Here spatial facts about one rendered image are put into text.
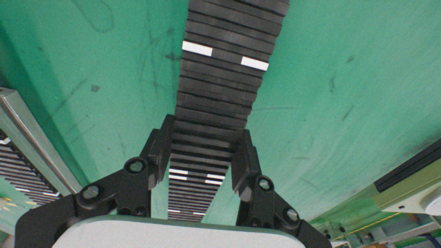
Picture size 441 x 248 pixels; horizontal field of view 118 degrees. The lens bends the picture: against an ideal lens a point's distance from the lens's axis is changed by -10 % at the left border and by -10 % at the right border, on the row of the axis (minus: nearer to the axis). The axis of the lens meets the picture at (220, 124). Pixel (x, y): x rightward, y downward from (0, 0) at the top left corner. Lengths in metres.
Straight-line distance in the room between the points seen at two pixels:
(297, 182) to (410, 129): 0.14
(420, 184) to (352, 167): 0.12
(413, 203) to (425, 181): 0.06
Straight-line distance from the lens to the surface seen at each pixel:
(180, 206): 0.22
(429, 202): 0.40
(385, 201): 0.39
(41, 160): 0.25
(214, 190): 0.17
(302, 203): 0.34
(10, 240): 2.59
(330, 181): 0.29
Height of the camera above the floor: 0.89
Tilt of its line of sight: 50 degrees down
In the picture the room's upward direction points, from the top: 180 degrees clockwise
